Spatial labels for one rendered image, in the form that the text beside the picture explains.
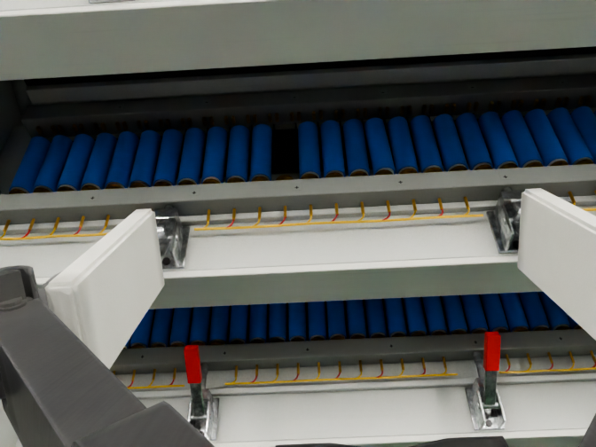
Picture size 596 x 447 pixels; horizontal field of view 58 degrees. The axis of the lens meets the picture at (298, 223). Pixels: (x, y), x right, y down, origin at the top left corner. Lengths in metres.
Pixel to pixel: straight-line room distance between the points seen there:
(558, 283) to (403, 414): 0.38
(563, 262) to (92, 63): 0.30
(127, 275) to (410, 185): 0.30
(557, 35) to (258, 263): 0.25
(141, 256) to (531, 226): 0.13
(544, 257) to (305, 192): 0.26
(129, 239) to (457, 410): 0.43
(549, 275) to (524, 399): 0.40
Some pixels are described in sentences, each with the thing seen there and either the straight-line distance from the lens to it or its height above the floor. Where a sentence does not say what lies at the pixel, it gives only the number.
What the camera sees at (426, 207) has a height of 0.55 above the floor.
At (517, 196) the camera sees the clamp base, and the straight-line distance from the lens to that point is 0.44.
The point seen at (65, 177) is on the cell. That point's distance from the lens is 0.50.
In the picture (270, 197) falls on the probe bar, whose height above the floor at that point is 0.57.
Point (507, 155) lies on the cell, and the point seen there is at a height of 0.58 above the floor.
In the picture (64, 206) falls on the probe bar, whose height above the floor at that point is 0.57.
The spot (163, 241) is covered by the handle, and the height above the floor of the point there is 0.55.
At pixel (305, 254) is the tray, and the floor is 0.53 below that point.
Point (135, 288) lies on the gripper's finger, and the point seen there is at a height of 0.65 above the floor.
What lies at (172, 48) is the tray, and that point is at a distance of 0.36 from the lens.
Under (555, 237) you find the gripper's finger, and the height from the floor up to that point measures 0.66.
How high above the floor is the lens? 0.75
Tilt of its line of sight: 28 degrees down
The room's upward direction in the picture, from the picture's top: 4 degrees counter-clockwise
